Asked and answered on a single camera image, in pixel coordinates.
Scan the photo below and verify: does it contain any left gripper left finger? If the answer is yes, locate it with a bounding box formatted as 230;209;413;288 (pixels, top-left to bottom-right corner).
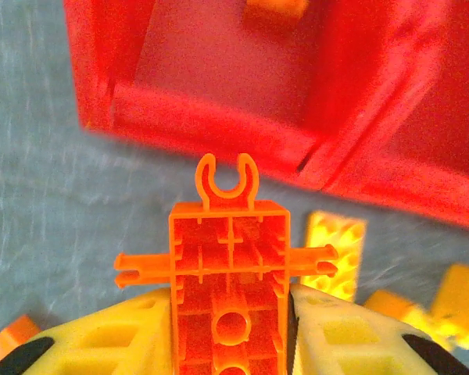
0;287;175;375

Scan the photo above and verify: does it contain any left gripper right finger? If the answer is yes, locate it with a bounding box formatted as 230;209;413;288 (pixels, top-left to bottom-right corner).
290;284;469;375

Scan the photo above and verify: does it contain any large yellow lego brick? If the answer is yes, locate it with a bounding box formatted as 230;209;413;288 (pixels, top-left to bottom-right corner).
363;291;460;352

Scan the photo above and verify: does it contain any yellow lego plate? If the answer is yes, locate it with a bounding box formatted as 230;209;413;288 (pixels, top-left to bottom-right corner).
303;210;367;304

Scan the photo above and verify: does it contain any small yellow lego brick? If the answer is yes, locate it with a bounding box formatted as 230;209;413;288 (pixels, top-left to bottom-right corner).
431;264;469;337

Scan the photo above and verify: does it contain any orange lego chassis with clip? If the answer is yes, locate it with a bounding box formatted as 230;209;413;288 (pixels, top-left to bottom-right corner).
113;152;339;375

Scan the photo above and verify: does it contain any orange lego brick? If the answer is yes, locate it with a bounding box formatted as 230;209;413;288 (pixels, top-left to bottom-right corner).
244;0;310;20
0;314;42;349

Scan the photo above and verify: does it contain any red plastic bin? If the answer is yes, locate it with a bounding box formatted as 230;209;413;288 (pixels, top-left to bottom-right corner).
322;0;469;235
62;0;450;192

